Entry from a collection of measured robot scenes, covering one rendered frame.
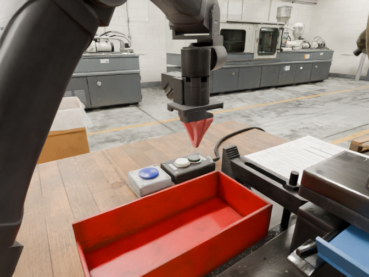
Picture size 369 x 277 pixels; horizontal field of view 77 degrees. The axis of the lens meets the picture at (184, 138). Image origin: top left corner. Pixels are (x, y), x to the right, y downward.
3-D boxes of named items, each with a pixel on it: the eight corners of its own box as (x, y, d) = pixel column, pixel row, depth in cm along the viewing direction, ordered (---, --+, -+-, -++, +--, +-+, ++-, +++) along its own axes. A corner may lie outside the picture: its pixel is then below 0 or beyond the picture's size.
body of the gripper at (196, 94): (166, 111, 48) (164, 75, 45) (205, 104, 53) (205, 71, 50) (183, 120, 43) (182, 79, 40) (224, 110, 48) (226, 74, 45)
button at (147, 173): (136, 177, 48) (135, 169, 47) (154, 172, 50) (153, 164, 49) (144, 187, 45) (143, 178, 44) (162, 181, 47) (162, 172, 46)
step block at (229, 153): (219, 187, 48) (222, 147, 44) (230, 182, 49) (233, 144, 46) (242, 204, 43) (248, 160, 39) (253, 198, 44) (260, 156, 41)
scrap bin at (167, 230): (78, 256, 32) (71, 222, 30) (216, 196, 45) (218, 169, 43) (102, 342, 23) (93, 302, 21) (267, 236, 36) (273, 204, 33)
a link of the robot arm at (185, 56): (191, 76, 50) (191, 42, 48) (216, 78, 48) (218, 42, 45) (175, 81, 45) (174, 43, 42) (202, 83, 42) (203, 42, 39)
